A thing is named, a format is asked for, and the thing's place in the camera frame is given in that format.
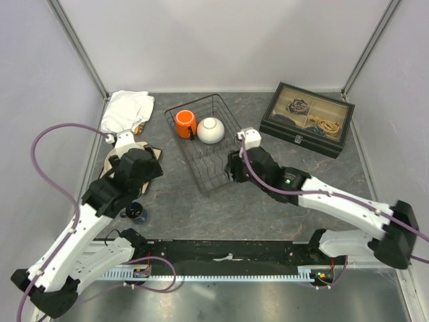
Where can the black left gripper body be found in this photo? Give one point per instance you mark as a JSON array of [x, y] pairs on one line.
[[155, 170]]

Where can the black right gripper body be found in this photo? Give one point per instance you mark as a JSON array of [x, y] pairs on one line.
[[248, 178]]

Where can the white ceramic bowl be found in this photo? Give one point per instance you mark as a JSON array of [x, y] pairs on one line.
[[210, 130]]

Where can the orange plastic mug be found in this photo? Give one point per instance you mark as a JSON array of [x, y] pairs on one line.
[[186, 124]]

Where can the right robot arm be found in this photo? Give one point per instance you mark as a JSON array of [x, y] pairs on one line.
[[388, 232]]

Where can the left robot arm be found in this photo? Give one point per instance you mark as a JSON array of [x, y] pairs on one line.
[[54, 282]]

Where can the square floral plate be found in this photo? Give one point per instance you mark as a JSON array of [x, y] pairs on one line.
[[158, 155]]

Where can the small dark blue cup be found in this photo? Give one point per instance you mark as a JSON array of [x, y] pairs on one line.
[[135, 212]]

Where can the white crumpled cloth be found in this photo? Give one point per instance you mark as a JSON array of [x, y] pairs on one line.
[[126, 110]]

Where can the black glass-lid jewelry box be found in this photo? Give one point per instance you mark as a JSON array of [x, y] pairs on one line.
[[308, 119]]

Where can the black wire dish rack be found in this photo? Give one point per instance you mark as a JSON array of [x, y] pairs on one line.
[[207, 162]]

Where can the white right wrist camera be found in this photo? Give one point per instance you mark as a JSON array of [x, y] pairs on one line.
[[250, 137]]

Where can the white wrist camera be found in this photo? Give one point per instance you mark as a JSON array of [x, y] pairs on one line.
[[250, 137], [125, 140]]

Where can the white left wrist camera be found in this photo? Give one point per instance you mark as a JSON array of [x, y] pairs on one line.
[[125, 140]]

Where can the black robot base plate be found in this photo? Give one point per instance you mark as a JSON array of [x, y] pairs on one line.
[[233, 257]]

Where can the blue slotted cable duct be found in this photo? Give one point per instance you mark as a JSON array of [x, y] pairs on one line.
[[127, 273]]

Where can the aluminium frame rail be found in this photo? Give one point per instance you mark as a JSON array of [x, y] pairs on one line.
[[68, 28]]

